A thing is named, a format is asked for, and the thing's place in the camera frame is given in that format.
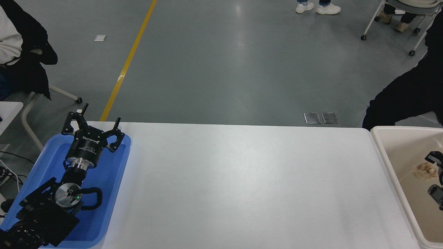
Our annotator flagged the small black object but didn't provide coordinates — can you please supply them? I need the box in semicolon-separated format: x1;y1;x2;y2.
0;198;15;213

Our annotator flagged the black cable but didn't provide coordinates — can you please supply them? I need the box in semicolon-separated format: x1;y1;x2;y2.
0;151;35;185

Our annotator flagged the large pale bin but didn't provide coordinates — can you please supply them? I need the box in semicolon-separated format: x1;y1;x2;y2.
370;126;443;249

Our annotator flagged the black jacket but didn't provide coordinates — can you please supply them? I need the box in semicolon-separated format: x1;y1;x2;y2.
0;0;58;101

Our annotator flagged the small white table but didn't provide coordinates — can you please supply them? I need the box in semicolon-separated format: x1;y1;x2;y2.
0;101;24;135

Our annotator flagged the walking person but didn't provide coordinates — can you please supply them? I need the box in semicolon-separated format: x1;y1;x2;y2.
295;0;341;15

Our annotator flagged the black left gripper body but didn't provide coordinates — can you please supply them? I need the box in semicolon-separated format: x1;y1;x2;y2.
65;126;111;164

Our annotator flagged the tan paper ball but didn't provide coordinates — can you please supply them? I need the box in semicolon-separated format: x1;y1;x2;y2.
414;162;439;181

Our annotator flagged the blue plastic tray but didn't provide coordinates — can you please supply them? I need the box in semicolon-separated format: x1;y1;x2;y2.
0;133;132;249

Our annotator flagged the seated person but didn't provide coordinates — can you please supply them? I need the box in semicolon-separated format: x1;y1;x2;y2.
0;5;23;101
377;0;443;33

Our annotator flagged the white cable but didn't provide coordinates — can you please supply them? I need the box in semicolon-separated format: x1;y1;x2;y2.
0;159;20;193

